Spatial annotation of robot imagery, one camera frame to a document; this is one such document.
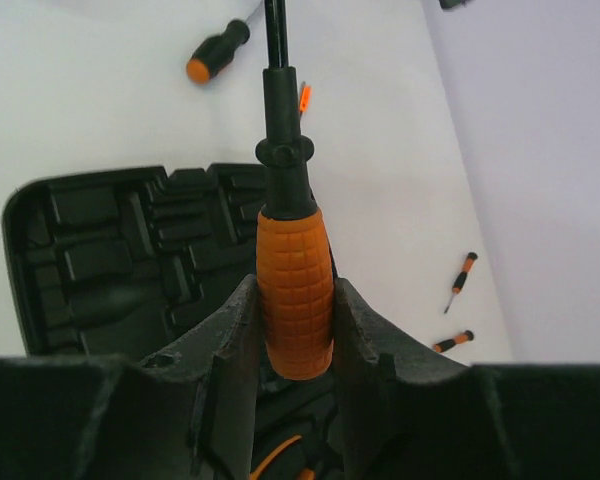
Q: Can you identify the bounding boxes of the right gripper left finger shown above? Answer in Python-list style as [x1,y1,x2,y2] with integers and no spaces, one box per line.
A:
[0,276,260,479]

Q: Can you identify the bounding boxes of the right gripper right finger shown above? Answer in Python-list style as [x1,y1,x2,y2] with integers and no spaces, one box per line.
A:
[333,279,600,479]

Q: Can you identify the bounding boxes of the orange handled needle-nose pliers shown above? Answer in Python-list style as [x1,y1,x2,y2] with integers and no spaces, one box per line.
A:
[249,435,317,480]

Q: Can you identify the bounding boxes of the black plastic tool case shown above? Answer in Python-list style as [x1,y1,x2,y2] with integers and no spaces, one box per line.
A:
[3,164,343,479]

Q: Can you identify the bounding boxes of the large orange handled screwdriver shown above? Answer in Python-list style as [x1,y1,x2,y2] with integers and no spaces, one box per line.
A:
[255,1,334,381]

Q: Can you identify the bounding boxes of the small orange precision screwdriver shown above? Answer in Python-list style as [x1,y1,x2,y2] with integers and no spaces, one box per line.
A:
[443,252,479,314]

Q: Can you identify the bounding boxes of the small orange chisel bit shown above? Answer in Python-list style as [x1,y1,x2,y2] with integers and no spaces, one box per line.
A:
[298,82,312,117]

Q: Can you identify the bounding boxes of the black handled screwdriver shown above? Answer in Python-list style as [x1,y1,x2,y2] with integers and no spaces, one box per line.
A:
[185,19,250,85]

